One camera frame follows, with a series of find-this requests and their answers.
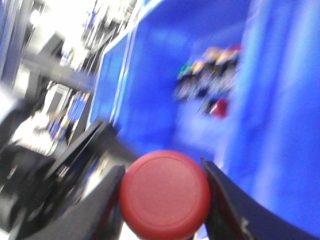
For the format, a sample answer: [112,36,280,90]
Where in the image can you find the left blue plastic crate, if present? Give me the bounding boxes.
[89,0,320,237]

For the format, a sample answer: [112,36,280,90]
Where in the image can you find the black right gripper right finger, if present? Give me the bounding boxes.
[201,158,317,240]

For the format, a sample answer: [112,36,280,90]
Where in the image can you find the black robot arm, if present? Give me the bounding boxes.
[0,120,314,240]

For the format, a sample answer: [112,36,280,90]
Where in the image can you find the red push button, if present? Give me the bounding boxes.
[119,150,211,240]

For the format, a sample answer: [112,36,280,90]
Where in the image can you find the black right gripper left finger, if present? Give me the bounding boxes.
[27,165,125,240]

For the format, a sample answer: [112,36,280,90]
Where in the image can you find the pile of assorted buttons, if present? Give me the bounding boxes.
[173,44,242,119]

